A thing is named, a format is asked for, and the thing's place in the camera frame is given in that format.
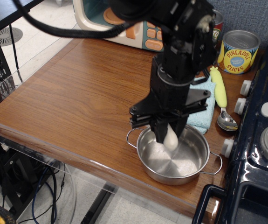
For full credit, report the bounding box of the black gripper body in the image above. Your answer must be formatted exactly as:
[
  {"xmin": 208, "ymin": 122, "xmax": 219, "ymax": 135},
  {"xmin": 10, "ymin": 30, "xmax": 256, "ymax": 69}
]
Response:
[{"xmin": 130, "ymin": 56, "xmax": 211, "ymax": 128}]

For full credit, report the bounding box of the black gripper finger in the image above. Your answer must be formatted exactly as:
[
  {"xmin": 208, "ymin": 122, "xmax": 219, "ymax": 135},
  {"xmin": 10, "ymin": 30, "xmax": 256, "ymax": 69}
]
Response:
[
  {"xmin": 170, "ymin": 114, "xmax": 189, "ymax": 138},
  {"xmin": 150, "ymin": 119, "xmax": 169, "ymax": 143}
]

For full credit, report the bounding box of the white plush mushroom toy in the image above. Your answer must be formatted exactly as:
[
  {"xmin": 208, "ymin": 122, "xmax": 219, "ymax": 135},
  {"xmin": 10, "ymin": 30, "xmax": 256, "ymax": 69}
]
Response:
[{"xmin": 163, "ymin": 124, "xmax": 179, "ymax": 151}]

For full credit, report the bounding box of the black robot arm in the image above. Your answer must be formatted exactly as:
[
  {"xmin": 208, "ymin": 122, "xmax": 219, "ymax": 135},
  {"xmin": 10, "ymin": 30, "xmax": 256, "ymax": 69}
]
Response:
[{"xmin": 109, "ymin": 0, "xmax": 217, "ymax": 143}]

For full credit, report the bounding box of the stainless steel pot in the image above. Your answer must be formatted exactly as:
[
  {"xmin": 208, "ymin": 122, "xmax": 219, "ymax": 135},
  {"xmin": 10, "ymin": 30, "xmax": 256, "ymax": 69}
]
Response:
[{"xmin": 126, "ymin": 125, "xmax": 223, "ymax": 186}]

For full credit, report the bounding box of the light blue folded cloth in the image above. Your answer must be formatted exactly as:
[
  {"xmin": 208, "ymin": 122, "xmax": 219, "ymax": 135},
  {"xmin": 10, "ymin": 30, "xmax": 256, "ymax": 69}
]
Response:
[{"xmin": 187, "ymin": 77, "xmax": 216, "ymax": 134}]

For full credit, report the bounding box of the tomato sauce can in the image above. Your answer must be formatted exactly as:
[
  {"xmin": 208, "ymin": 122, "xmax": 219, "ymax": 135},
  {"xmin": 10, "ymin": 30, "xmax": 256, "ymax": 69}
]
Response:
[{"xmin": 213, "ymin": 9, "xmax": 224, "ymax": 47}]

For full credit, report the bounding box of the pineapple slices can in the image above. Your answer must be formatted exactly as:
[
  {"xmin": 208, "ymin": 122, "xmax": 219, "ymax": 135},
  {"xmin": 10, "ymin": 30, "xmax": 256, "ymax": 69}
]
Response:
[{"xmin": 217, "ymin": 30, "xmax": 261, "ymax": 74}]

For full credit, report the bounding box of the dark blue toy stove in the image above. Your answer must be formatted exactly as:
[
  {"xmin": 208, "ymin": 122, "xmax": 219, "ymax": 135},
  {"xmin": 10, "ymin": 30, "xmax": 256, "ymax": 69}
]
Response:
[{"xmin": 192, "ymin": 46, "xmax": 268, "ymax": 224}]

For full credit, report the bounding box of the toy microwave oven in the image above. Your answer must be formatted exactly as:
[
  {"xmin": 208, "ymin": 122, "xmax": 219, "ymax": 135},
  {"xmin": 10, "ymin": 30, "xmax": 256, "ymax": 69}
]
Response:
[{"xmin": 72, "ymin": 0, "xmax": 163, "ymax": 52}]

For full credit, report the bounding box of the clear acrylic table guard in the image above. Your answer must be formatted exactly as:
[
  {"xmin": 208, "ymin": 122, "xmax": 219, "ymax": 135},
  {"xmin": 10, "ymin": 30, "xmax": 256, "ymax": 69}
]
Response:
[{"xmin": 0, "ymin": 18, "xmax": 120, "ymax": 194}]

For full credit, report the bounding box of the spoon with green handle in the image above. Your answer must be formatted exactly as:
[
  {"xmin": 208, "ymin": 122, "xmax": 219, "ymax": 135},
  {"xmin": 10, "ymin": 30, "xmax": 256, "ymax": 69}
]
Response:
[{"xmin": 210, "ymin": 67, "xmax": 238, "ymax": 132}]

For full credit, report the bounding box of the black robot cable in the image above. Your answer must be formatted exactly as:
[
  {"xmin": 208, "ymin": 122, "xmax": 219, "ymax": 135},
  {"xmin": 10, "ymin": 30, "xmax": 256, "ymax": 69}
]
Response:
[{"xmin": 12, "ymin": 0, "xmax": 134, "ymax": 39}]

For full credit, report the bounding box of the black floor cable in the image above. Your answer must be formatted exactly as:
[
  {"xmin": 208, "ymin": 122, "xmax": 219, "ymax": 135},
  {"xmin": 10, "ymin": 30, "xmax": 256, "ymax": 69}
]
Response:
[{"xmin": 0, "ymin": 161, "xmax": 67, "ymax": 224}]

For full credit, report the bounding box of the blue floor cable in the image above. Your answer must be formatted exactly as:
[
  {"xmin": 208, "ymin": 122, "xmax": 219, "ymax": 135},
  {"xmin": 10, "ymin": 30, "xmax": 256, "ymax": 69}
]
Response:
[{"xmin": 32, "ymin": 167, "xmax": 58, "ymax": 224}]

